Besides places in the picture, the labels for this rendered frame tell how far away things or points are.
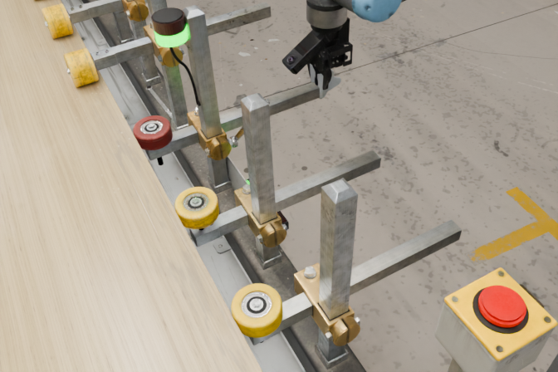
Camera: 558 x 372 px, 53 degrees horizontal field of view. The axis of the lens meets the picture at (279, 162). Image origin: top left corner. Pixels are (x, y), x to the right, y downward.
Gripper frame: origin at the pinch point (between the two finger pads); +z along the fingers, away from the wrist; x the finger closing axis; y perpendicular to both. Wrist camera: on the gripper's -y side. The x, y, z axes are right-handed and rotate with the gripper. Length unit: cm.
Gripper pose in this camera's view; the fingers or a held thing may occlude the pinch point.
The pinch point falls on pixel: (317, 95)
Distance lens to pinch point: 140.4
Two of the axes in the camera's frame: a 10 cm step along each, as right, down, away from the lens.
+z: 0.4, 7.2, 6.9
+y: 8.8, -3.6, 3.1
